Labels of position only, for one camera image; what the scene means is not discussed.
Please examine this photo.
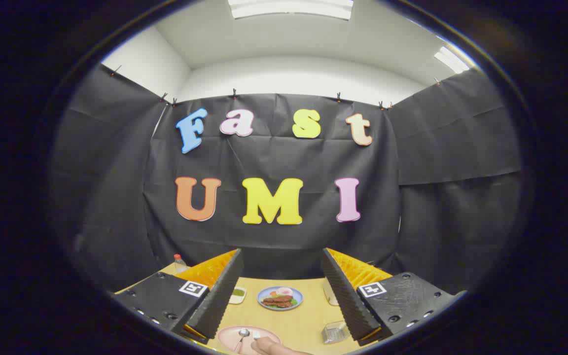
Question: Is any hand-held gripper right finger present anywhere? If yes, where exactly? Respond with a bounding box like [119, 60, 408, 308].
[320, 248, 467, 347]

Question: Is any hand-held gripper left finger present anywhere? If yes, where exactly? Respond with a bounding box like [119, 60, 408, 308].
[115, 248, 244, 345]

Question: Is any blue plate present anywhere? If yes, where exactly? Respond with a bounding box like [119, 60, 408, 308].
[257, 286, 304, 311]

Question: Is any pink plate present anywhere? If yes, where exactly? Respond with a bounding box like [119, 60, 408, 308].
[217, 325, 281, 355]

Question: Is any small ceiling light panel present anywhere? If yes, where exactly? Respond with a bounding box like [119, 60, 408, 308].
[434, 46, 471, 74]

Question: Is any large ceiling light panel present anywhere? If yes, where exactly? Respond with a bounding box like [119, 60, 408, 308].
[228, 0, 354, 20]

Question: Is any metal wire basket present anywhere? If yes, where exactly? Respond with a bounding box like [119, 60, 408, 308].
[321, 321, 351, 344]

